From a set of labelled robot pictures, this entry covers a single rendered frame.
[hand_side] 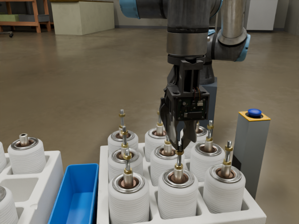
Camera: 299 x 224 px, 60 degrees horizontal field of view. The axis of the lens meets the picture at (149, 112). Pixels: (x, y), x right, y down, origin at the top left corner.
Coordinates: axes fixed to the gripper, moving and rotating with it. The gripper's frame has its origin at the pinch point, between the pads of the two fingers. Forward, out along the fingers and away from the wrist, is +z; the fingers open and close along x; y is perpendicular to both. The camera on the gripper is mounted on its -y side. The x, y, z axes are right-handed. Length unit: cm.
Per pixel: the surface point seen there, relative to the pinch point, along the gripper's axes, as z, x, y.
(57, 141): 34, -46, -69
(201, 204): 16.3, 5.7, 2.1
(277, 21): 10, 418, -657
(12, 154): 10.0, -43.8, -16.3
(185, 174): 9.0, 1.9, -0.2
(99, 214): 16.3, -18.7, 3.0
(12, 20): 5, -292, -702
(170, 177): 9.1, -1.8, 0.2
